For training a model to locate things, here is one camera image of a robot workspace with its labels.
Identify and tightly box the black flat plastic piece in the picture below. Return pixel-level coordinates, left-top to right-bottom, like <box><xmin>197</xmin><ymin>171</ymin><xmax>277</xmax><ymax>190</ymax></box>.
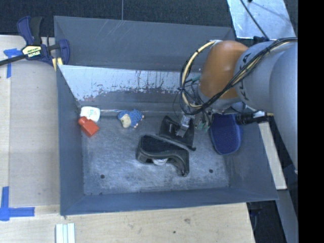
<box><xmin>158</xmin><ymin>115</ymin><xmax>197</xmax><ymax>151</ymax></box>

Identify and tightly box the black curved plastic holder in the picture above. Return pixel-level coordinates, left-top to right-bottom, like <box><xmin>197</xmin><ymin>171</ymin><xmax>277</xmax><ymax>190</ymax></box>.
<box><xmin>136</xmin><ymin>134</ymin><xmax>190</xmax><ymax>178</ymax></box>

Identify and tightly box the blue oval sponge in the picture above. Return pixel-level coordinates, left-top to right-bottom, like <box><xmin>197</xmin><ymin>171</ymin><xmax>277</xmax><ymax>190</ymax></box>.
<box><xmin>209</xmin><ymin>113</ymin><xmax>244</xmax><ymax>156</ymax></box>

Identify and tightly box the blue and tan toy animal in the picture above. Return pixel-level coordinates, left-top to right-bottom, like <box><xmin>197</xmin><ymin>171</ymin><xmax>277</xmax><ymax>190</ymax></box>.
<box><xmin>117</xmin><ymin>108</ymin><xmax>145</xmax><ymax>129</ymax></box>

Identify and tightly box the grey metal bin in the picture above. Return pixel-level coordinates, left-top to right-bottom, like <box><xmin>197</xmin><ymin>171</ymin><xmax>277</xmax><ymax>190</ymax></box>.
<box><xmin>53</xmin><ymin>16</ymin><xmax>279</xmax><ymax>216</ymax></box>

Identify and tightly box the red plastic block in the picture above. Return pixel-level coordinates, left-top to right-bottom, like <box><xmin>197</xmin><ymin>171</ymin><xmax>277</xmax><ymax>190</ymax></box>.
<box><xmin>77</xmin><ymin>116</ymin><xmax>100</xmax><ymax>138</ymax></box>

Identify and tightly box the white packet with green print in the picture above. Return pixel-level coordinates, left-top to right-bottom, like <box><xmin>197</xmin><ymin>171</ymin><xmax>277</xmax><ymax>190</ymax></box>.
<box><xmin>79</xmin><ymin>106</ymin><xmax>101</xmax><ymax>123</ymax></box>

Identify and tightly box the black cylinder on white bracket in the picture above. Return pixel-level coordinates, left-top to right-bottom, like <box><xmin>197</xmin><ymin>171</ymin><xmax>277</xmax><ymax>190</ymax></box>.
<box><xmin>232</xmin><ymin>110</ymin><xmax>274</xmax><ymax>126</ymax></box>

